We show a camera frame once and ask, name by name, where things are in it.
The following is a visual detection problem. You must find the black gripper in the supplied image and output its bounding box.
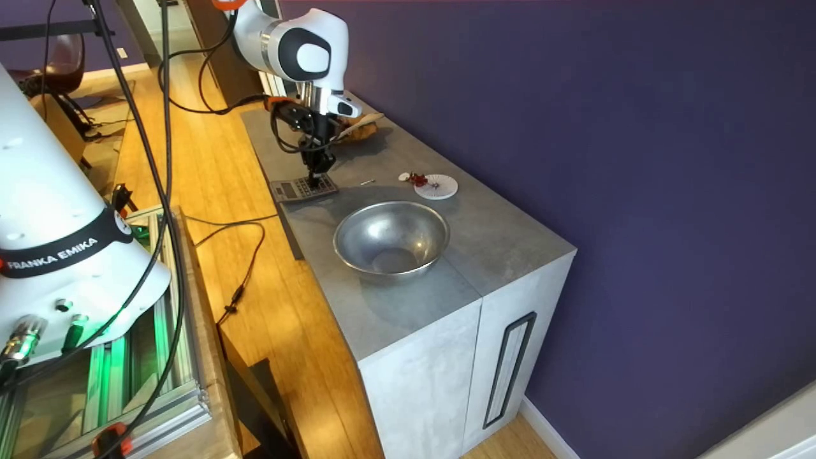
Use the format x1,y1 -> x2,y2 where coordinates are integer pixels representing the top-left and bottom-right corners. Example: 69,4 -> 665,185
275,85 -> 342,187

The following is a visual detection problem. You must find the black cabinet handle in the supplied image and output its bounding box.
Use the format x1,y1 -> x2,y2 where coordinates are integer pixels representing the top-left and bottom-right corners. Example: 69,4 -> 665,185
482,307 -> 540,431

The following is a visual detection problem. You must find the white furniture edge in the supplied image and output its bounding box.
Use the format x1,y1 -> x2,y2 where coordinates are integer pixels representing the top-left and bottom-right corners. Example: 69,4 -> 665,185
695,377 -> 816,459

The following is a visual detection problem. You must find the orange clamp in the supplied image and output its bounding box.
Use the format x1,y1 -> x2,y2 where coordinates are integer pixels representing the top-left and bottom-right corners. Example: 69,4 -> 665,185
92,421 -> 138,459

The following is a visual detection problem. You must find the metal bowl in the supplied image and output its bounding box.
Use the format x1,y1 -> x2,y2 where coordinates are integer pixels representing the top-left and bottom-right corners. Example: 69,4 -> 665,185
328,198 -> 452,281

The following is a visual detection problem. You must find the dark rectangular remote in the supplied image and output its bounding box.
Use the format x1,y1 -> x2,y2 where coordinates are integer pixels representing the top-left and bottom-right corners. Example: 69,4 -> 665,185
267,171 -> 342,208

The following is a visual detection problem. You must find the small black clamp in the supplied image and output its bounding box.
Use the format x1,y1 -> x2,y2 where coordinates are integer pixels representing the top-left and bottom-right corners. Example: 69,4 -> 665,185
110,181 -> 139,216

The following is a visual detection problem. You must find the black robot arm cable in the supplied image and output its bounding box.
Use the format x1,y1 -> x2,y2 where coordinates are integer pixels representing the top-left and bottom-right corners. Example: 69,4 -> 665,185
0,0 -> 296,459

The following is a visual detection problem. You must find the brown wooden door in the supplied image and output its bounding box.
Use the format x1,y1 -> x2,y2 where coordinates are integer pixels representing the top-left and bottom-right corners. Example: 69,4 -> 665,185
185,0 -> 266,108

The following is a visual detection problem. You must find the white baseboard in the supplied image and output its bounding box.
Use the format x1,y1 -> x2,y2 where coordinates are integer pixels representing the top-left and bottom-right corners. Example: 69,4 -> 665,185
518,393 -> 581,459

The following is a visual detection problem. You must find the black floor cable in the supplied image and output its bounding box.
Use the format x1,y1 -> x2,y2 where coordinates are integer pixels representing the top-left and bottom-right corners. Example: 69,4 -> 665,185
183,212 -> 282,328

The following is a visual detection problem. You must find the brown cardboard box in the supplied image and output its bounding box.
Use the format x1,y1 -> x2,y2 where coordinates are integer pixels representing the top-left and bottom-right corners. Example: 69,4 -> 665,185
23,85 -> 86,166

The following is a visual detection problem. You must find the wooden slab tray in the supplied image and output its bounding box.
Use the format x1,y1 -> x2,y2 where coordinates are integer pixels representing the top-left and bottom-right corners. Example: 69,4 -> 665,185
285,101 -> 396,156

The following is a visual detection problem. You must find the small white plate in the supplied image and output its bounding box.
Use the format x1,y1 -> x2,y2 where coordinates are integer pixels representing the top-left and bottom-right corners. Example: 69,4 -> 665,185
410,171 -> 461,204

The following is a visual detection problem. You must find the black boom stand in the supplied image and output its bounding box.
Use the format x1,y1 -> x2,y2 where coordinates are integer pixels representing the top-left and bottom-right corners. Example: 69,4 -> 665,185
0,0 -> 116,42

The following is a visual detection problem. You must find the dark red chair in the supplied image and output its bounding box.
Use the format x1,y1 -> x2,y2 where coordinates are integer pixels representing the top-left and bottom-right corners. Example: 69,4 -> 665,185
11,28 -> 104,143

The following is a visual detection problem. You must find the wooden spoon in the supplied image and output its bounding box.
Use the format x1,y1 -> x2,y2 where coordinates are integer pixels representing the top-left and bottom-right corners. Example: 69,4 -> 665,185
336,108 -> 388,144

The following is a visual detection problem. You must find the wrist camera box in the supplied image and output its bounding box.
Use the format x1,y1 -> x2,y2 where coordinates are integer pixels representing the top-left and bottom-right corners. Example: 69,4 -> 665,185
328,89 -> 365,120

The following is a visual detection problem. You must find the grey concrete-look cabinet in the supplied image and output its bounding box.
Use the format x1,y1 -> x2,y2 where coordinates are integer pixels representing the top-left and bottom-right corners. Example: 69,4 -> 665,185
240,85 -> 579,459

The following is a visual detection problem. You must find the aluminium robot stand frame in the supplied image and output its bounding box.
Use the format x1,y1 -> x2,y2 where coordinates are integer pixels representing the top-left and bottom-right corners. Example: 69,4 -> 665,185
0,201 -> 215,459

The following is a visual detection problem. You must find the dark brown board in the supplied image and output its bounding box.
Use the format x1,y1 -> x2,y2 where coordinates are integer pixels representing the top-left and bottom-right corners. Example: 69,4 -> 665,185
217,325 -> 301,459

